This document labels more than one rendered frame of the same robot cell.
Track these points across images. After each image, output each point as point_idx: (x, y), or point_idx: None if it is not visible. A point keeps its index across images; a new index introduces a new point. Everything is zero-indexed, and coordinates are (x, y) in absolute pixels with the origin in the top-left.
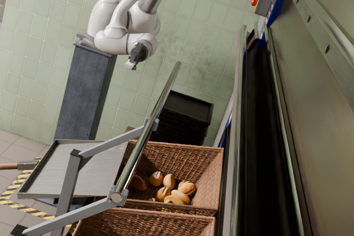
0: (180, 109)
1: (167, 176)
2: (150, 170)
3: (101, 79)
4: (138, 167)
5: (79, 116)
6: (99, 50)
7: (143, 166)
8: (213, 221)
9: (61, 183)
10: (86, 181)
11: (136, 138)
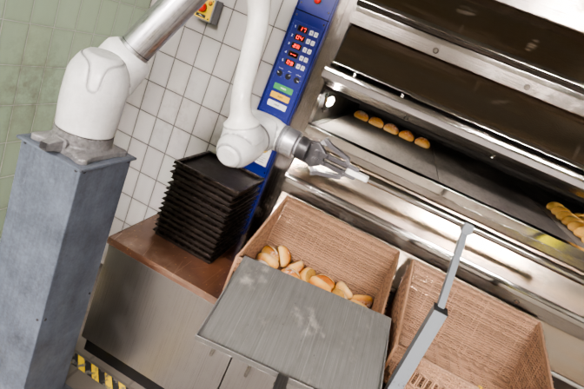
0: (230, 179)
1: (270, 258)
2: (229, 267)
3: (116, 201)
4: (223, 273)
5: (80, 278)
6: (112, 157)
7: (222, 268)
8: (420, 262)
9: (345, 359)
10: (349, 331)
11: (149, 244)
